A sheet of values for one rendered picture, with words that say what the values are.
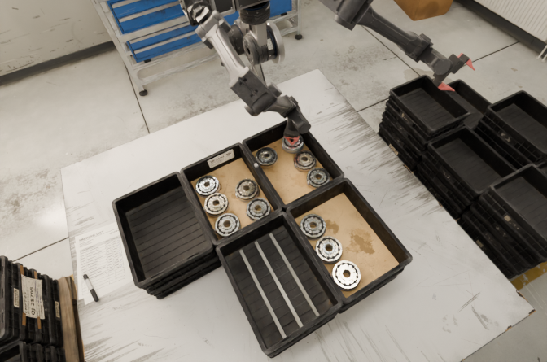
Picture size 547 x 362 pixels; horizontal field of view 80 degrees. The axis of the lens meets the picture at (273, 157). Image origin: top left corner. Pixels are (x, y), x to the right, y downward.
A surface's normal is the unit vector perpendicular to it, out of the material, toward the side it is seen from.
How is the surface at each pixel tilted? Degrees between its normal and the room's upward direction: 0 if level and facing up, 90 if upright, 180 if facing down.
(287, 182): 0
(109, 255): 0
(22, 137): 0
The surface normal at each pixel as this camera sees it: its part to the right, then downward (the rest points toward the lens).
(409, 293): -0.06, -0.57
